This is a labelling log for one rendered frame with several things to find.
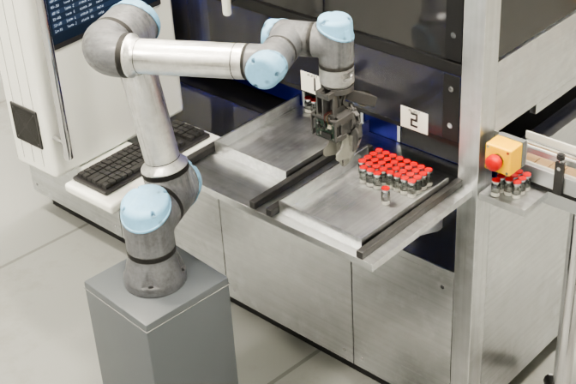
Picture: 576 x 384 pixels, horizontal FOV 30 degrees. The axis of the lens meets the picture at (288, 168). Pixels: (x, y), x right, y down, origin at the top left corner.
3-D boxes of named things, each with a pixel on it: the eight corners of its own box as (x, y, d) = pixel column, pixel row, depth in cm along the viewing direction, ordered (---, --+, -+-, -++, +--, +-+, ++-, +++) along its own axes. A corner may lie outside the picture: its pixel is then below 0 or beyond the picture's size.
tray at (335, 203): (367, 157, 284) (367, 146, 282) (448, 189, 269) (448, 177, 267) (279, 213, 263) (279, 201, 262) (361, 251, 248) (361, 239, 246)
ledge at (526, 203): (509, 176, 276) (509, 169, 275) (554, 192, 269) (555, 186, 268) (478, 199, 268) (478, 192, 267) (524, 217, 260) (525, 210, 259)
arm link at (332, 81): (334, 54, 232) (363, 63, 227) (334, 73, 235) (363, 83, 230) (311, 66, 228) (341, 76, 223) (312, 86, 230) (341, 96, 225)
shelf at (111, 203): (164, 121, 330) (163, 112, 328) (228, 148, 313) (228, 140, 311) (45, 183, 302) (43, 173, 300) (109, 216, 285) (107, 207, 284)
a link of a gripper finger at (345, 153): (330, 174, 239) (328, 138, 234) (347, 163, 242) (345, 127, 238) (340, 178, 237) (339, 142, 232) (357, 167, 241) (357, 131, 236)
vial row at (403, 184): (362, 172, 277) (362, 157, 275) (417, 195, 267) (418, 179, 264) (357, 176, 276) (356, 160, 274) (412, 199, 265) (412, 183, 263)
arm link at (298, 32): (252, 32, 222) (303, 36, 218) (270, 10, 231) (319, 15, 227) (255, 66, 226) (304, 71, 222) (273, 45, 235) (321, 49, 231)
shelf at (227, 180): (286, 106, 315) (285, 100, 314) (489, 183, 274) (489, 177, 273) (165, 174, 286) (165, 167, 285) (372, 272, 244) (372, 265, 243)
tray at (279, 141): (298, 105, 311) (298, 94, 310) (369, 131, 296) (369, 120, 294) (215, 152, 290) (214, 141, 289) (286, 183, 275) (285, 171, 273)
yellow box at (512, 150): (500, 156, 266) (501, 130, 262) (525, 165, 262) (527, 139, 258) (483, 169, 261) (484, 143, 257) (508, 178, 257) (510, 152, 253)
